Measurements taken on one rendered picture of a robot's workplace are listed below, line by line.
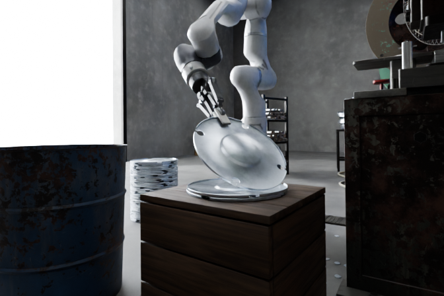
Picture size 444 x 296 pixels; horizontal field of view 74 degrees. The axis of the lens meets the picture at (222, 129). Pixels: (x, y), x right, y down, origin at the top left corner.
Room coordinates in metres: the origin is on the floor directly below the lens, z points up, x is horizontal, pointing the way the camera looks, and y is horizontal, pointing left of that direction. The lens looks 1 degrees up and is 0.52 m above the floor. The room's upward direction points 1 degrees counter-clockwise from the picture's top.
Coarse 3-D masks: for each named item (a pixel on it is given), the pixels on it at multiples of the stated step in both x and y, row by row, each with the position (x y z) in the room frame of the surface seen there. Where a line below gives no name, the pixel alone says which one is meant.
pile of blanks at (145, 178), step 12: (132, 168) 1.76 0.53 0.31; (144, 168) 1.71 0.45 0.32; (156, 168) 1.72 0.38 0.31; (168, 168) 1.76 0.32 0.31; (132, 180) 1.76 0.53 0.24; (144, 180) 1.71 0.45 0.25; (156, 180) 1.71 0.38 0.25; (168, 180) 1.76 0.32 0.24; (132, 192) 1.76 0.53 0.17; (144, 192) 1.71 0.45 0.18; (132, 204) 1.76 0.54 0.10; (132, 216) 1.76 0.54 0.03
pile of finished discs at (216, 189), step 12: (204, 180) 0.97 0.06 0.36; (216, 180) 0.98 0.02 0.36; (192, 192) 0.79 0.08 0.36; (204, 192) 0.79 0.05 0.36; (216, 192) 0.78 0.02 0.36; (228, 192) 0.78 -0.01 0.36; (240, 192) 0.78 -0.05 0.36; (252, 192) 0.78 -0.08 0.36; (264, 192) 0.78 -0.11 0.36; (276, 192) 0.76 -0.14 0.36
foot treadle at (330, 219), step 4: (328, 216) 1.25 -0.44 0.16; (332, 216) 1.25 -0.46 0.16; (336, 216) 1.25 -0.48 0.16; (328, 220) 1.19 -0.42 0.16; (332, 220) 1.19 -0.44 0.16; (336, 220) 1.19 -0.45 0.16; (340, 220) 1.19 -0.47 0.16; (344, 220) 1.19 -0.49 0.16; (332, 224) 1.17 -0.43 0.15; (336, 224) 1.16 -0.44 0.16; (340, 224) 1.15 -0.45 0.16; (344, 224) 1.14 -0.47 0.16
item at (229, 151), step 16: (208, 128) 0.88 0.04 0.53; (224, 128) 0.91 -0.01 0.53; (240, 128) 0.95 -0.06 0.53; (256, 128) 0.97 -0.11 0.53; (208, 144) 0.82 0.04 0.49; (224, 144) 0.84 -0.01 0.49; (240, 144) 0.87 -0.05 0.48; (256, 144) 0.91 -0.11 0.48; (272, 144) 0.95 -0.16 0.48; (208, 160) 0.77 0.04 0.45; (224, 160) 0.80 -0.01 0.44; (240, 160) 0.81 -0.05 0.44; (256, 160) 0.84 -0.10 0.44; (272, 160) 0.88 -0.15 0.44; (224, 176) 0.75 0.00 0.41; (240, 176) 0.77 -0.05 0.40; (256, 176) 0.80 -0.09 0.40; (272, 176) 0.82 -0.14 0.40
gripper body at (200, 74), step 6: (192, 78) 1.03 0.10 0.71; (198, 78) 1.01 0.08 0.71; (204, 78) 1.01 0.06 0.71; (192, 84) 1.02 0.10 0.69; (198, 84) 1.02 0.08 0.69; (204, 84) 1.01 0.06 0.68; (192, 90) 1.04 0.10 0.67; (198, 90) 1.04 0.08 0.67; (210, 90) 1.00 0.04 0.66; (198, 96) 1.04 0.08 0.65; (204, 96) 1.01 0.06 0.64
